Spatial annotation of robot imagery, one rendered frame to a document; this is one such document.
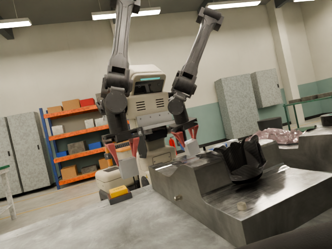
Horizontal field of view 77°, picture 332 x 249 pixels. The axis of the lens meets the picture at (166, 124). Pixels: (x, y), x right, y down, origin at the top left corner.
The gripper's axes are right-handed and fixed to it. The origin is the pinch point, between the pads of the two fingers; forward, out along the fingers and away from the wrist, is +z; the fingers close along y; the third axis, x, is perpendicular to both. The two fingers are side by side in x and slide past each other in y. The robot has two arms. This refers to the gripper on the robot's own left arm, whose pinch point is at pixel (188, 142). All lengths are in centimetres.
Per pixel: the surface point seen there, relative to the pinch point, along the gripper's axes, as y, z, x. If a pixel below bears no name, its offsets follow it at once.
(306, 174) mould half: 4.5, 1.6, -44.0
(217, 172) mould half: -12.1, -4.5, -35.3
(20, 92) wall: -144, -99, 579
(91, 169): -55, 138, 472
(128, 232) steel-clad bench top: -34.7, 4.3, -25.2
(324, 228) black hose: -20, -12, -62
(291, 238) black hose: -22, -11, -61
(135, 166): -25.7, -6.0, -13.7
